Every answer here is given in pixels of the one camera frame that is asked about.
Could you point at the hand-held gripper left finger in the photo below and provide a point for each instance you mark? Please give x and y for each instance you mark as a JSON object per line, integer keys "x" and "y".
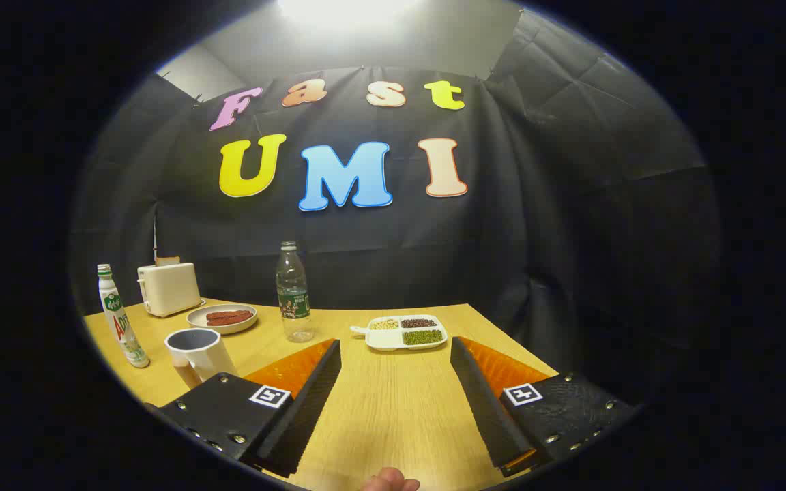
{"x": 301, "y": 409}

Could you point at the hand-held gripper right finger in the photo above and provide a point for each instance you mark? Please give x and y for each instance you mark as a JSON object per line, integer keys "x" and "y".
{"x": 485, "y": 409}

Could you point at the white juice bottle green collar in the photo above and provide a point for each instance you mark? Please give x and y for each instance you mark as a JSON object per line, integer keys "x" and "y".
{"x": 120, "y": 320}

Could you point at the clear plastic water bottle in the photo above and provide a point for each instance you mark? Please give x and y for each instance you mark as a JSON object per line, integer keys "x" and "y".
{"x": 294, "y": 300}

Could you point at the wooden table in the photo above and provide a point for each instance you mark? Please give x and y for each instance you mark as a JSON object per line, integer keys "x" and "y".
{"x": 393, "y": 409}

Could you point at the white divided dish with beans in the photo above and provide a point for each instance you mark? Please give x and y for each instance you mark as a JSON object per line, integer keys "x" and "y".
{"x": 386, "y": 339}

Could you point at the red sausages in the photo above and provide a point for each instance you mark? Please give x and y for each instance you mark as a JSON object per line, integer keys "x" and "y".
{"x": 229, "y": 317}

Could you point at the round white plate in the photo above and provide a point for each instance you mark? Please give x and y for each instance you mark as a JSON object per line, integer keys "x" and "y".
{"x": 196, "y": 320}

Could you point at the white toaster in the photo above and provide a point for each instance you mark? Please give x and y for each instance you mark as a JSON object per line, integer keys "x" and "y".
{"x": 169, "y": 290}

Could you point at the black backdrop cloth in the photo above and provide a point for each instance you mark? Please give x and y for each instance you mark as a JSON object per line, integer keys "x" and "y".
{"x": 536, "y": 239}

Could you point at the bread slice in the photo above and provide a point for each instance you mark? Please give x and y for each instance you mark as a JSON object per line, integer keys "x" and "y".
{"x": 168, "y": 261}

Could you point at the ceiling light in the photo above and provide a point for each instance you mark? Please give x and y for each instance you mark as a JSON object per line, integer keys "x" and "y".
{"x": 345, "y": 8}

